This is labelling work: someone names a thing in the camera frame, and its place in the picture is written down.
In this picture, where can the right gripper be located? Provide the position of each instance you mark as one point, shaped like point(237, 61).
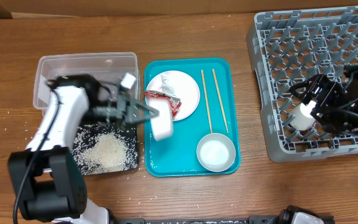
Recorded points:
point(329, 89)

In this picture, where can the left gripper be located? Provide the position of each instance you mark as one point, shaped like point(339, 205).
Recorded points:
point(125, 103)

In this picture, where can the red snack wrapper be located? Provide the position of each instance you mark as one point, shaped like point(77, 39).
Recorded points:
point(175, 103)

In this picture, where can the white cup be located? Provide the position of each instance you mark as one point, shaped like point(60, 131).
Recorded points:
point(303, 119)

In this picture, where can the wooden chopstick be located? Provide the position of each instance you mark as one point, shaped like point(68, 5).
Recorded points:
point(220, 100)
point(206, 101)

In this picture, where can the grey bowl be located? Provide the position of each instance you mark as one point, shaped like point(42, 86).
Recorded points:
point(216, 152)

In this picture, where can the white tissue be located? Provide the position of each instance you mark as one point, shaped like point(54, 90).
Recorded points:
point(167, 85)

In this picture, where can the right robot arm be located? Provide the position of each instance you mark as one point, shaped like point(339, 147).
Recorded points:
point(350, 108)

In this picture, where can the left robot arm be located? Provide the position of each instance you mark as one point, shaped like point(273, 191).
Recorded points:
point(48, 184)

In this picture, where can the clear plastic waste bin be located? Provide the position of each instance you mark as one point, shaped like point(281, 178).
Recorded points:
point(108, 68)

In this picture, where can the large white round plate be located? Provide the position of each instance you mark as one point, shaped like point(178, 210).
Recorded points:
point(184, 87)

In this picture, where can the pile of rice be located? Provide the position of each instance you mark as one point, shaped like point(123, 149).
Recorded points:
point(107, 152)

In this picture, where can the black plastic tray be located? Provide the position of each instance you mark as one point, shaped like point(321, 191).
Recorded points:
point(129, 130)

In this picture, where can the teal plastic serving tray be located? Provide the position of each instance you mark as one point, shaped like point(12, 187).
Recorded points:
point(176, 156)

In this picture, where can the grey plastic dish rack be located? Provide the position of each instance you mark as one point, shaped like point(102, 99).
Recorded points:
point(288, 47)

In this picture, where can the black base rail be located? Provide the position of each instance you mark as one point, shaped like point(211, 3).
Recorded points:
point(290, 215)

